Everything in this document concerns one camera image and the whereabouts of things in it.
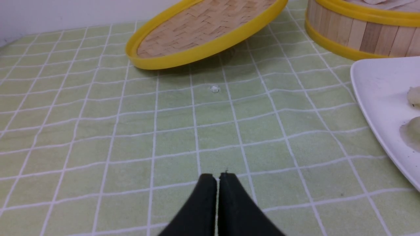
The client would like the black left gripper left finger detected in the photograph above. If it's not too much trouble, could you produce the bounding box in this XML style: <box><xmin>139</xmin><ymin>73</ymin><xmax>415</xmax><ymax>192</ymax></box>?
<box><xmin>159</xmin><ymin>173</ymin><xmax>217</xmax><ymax>236</ymax></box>

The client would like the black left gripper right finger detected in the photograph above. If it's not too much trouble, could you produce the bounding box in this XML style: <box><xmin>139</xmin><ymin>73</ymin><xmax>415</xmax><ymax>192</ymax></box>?
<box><xmin>218</xmin><ymin>173</ymin><xmax>284</xmax><ymax>236</ymax></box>

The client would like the greenish dumpling on plate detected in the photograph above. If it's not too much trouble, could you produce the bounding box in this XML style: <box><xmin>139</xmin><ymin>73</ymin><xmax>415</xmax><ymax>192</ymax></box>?
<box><xmin>399</xmin><ymin>116</ymin><xmax>420</xmax><ymax>152</ymax></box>

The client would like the white square plate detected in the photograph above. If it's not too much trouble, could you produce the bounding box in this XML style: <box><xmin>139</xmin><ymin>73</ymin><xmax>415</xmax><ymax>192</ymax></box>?
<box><xmin>350</xmin><ymin>56</ymin><xmax>420</xmax><ymax>190</ymax></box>

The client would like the pale dumpling on plate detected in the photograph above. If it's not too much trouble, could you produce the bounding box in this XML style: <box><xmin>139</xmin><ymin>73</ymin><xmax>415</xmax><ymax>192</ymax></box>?
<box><xmin>407</xmin><ymin>86</ymin><xmax>420</xmax><ymax>107</ymax></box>

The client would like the small white crumb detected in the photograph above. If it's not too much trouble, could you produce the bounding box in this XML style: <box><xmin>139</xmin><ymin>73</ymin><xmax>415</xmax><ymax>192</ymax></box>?
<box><xmin>210</xmin><ymin>85</ymin><xmax>220</xmax><ymax>93</ymax></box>

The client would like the green checkered tablecloth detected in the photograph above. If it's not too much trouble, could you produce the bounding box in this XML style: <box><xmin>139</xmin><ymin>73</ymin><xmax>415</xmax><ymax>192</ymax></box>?
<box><xmin>0</xmin><ymin>0</ymin><xmax>419</xmax><ymax>236</ymax></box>

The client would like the yellow rimmed bamboo steamer lid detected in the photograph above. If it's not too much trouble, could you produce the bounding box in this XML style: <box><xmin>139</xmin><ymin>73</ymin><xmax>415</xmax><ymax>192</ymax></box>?
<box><xmin>125</xmin><ymin>0</ymin><xmax>287</xmax><ymax>70</ymax></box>

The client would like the yellow rimmed bamboo steamer basket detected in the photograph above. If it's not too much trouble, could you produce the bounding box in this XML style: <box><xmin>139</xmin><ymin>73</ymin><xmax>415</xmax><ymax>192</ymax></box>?
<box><xmin>305</xmin><ymin>0</ymin><xmax>420</xmax><ymax>60</ymax></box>

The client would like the white steamer liner cloth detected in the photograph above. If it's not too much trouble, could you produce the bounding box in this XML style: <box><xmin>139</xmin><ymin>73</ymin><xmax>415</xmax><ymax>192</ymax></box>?
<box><xmin>347</xmin><ymin>0</ymin><xmax>420</xmax><ymax>12</ymax></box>

